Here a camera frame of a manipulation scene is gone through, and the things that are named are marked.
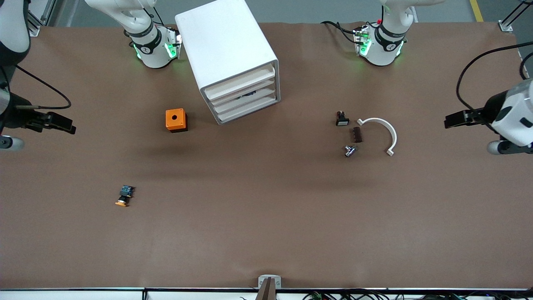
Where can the orange box with hole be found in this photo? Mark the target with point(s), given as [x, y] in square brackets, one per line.
[175, 118]

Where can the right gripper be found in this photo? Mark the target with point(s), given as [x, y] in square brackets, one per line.
[16, 117]

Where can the silver metal connector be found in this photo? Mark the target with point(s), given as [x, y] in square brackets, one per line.
[350, 151]

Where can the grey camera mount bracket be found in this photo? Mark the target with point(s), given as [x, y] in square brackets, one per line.
[269, 287]

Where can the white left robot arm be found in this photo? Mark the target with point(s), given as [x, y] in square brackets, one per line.
[383, 50]

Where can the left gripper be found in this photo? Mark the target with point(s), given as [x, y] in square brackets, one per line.
[488, 111]

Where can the white curved bracket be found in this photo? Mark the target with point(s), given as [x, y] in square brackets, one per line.
[391, 133]

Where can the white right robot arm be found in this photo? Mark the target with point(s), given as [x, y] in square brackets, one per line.
[152, 54]

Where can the black part inside drawer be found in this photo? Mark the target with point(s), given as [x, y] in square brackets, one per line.
[249, 95]

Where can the black switch with white face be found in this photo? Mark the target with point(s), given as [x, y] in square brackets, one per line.
[342, 121]

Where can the brown terminal block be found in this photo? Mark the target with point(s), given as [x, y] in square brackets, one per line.
[355, 135]

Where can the white table edge rail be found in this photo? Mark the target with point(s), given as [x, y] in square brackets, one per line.
[83, 295]

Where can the aluminium frame post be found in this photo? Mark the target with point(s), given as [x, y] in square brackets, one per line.
[39, 25]
[506, 26]

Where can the orange push button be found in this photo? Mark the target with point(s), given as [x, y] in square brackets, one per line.
[124, 196]

